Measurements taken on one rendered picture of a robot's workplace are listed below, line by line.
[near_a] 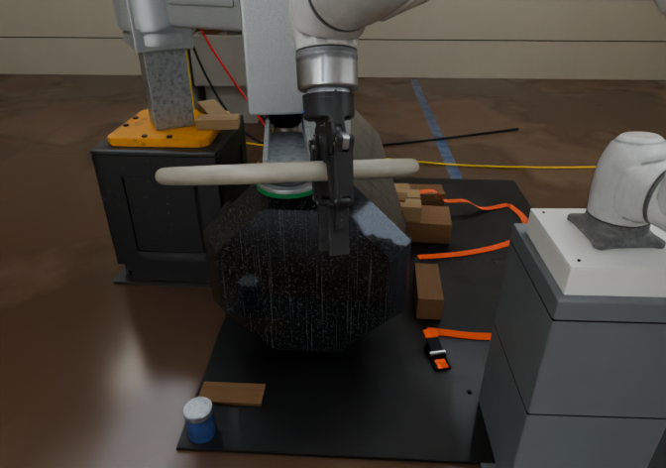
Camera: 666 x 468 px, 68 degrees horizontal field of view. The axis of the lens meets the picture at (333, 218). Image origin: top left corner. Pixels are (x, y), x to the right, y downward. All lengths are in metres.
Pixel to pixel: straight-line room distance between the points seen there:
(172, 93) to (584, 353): 2.02
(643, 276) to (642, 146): 0.31
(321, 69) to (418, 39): 6.38
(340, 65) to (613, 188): 0.88
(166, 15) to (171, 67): 0.25
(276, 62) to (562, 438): 1.36
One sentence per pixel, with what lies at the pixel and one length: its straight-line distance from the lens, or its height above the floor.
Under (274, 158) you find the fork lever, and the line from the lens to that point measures 1.31.
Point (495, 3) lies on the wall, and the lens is 7.19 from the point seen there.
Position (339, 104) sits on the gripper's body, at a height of 1.37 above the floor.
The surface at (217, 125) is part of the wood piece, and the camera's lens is 2.52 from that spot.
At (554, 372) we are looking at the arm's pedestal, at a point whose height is 0.56.
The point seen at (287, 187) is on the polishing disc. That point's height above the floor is 0.88.
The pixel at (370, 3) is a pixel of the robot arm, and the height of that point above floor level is 1.51.
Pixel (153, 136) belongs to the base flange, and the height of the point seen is 0.78.
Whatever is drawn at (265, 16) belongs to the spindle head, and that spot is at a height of 1.40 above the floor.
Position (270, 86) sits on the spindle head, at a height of 1.21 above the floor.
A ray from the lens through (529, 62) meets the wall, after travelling 7.45.
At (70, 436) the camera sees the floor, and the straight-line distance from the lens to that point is 2.19.
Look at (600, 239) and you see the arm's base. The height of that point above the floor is 0.90.
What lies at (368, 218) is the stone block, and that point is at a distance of 1.81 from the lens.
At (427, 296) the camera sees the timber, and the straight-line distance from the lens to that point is 2.38.
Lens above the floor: 1.56
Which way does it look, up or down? 28 degrees down
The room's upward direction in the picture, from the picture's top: straight up
